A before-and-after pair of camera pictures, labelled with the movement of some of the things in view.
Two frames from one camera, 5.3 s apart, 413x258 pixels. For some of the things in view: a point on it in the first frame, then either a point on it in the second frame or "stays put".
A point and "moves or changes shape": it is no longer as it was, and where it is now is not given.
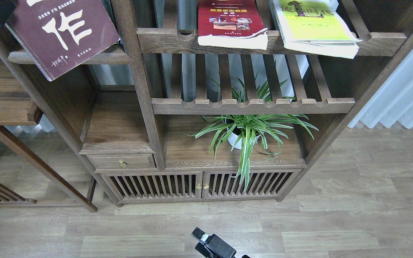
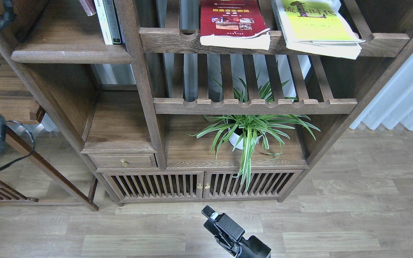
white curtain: [409, 96] stays put
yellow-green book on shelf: [316, 25] stays put
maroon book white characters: [61, 34] moves or changes shape
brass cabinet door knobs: [199, 187] stays put
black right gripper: [216, 247] -> [253, 247]
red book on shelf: [232, 23] stays put
